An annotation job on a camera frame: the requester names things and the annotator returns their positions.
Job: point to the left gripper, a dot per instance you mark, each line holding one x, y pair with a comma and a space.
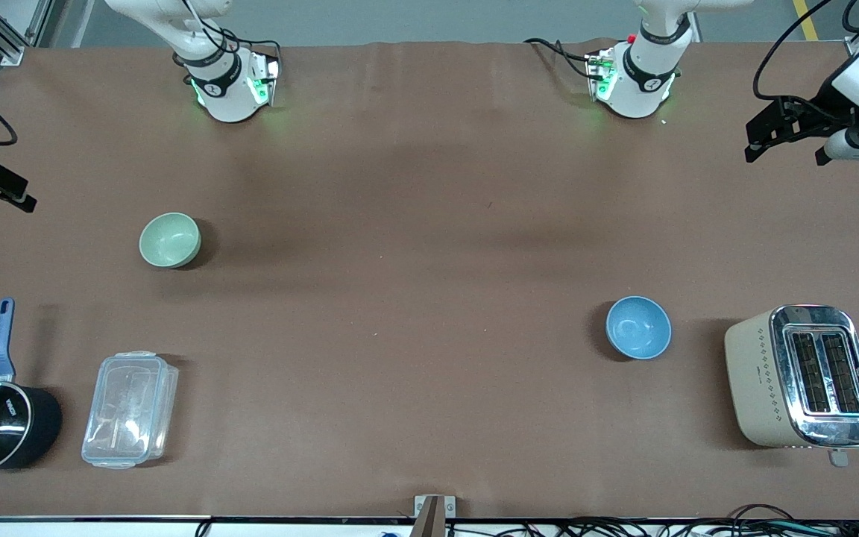
822, 110

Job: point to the green ceramic bowl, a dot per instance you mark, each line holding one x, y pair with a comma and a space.
169, 240

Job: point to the blue ceramic bowl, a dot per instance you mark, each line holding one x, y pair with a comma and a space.
638, 327

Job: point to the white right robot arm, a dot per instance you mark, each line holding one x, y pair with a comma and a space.
224, 97

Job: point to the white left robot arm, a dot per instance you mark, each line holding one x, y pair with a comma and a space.
634, 86

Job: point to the metal connector plate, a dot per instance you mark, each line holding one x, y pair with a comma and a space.
599, 74
267, 78

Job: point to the clear plastic food container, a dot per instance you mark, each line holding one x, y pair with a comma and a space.
130, 410

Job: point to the beige chrome toaster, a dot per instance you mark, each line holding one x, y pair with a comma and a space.
754, 373

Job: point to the brown table cover cloth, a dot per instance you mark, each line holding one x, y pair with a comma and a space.
429, 194

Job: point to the small metal mounting bracket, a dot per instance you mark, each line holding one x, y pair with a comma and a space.
448, 506

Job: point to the brown camera mount strut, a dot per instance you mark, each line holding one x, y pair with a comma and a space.
429, 522

